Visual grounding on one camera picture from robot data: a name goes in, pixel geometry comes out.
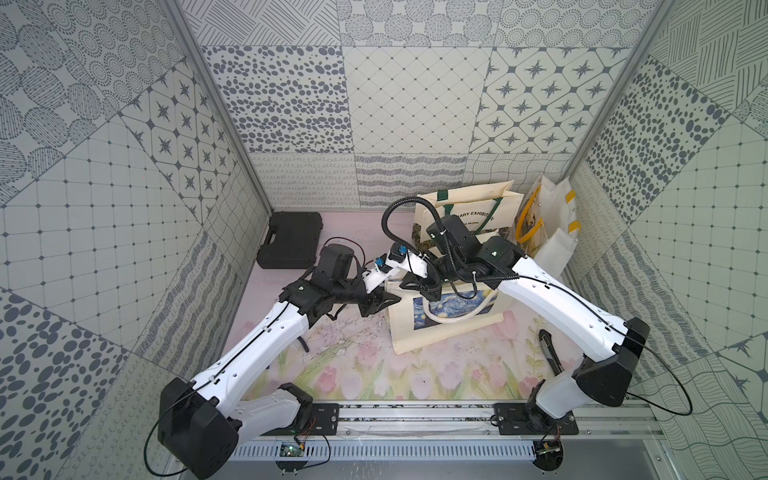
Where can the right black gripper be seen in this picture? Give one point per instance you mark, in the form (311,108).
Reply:
(433,293)

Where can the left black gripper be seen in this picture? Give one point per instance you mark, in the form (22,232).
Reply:
(372,300)

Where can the starry night canvas tote bag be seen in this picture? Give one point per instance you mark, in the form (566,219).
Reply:
(416,322)

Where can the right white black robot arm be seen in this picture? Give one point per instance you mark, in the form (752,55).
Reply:
(611,346)

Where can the black tool near right arm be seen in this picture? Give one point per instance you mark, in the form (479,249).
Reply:
(547,346)

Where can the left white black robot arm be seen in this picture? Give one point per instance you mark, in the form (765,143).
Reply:
(225,382)

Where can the black plastic tool case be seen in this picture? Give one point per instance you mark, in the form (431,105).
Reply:
(291,241)

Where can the left small circuit board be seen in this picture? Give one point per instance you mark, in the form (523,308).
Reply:
(290,450)

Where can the small circuit board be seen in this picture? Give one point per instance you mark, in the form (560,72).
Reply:
(549,455)
(290,450)

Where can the right small circuit board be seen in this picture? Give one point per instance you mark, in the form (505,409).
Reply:
(549,455)

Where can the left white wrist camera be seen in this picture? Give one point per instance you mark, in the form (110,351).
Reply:
(382,269)

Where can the green handled floral tote bag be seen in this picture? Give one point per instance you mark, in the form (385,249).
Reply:
(482,208)

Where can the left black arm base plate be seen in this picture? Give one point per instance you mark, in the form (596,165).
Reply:
(319,419)

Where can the yellow handled illustrated tote bag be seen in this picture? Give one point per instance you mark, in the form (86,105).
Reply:
(547,227)

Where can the aluminium rail frame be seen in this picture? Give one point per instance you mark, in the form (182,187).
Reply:
(404,420)

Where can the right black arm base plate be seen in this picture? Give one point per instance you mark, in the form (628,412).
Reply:
(517,418)

